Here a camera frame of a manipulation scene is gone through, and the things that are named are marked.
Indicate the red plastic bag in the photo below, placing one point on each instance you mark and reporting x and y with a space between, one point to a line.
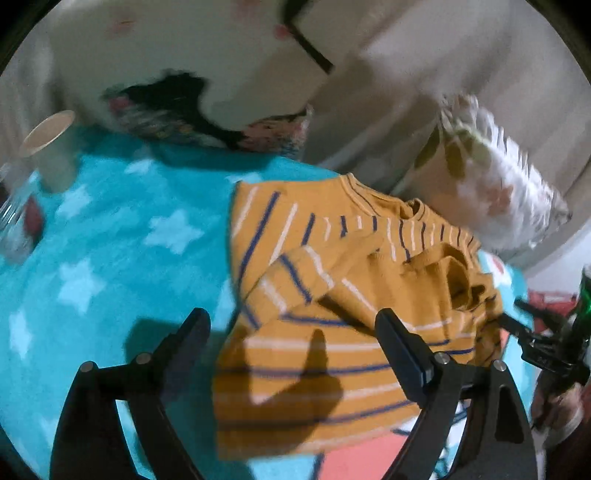
559 302

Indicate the white floral pillow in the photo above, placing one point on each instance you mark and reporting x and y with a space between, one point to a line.
476 176

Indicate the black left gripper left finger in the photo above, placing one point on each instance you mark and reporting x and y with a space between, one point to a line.
89 442

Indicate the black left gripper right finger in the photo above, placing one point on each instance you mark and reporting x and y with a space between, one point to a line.
496 442

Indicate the beige paper cup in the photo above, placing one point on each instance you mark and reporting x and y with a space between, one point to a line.
51 147

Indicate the turquoise star cartoon blanket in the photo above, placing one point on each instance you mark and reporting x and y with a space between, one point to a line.
136 244

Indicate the mustard striped knit sweater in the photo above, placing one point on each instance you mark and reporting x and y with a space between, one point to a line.
313 263

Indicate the cream crane embroidered cushion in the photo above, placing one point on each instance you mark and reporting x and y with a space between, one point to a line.
168 109

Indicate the clear glass jar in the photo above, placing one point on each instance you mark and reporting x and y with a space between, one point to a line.
22 220

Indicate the beige curtain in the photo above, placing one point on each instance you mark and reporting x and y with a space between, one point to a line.
377 109

